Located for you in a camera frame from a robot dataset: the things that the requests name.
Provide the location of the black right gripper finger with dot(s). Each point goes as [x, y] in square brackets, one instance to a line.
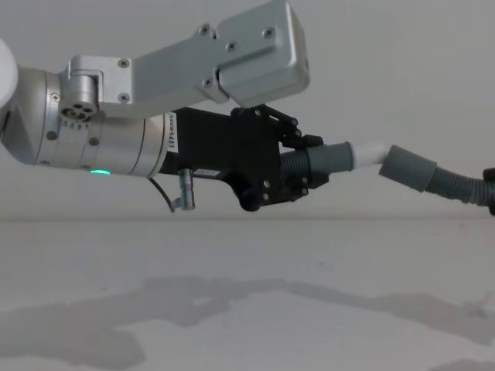
[492, 210]
[490, 174]

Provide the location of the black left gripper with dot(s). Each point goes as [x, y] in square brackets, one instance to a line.
[216, 147]

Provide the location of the white plastic pipe connector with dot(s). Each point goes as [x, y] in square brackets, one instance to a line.
[367, 154]

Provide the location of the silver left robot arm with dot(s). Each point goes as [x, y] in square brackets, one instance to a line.
[116, 147]

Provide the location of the white table cloth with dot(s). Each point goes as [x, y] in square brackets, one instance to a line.
[247, 251]

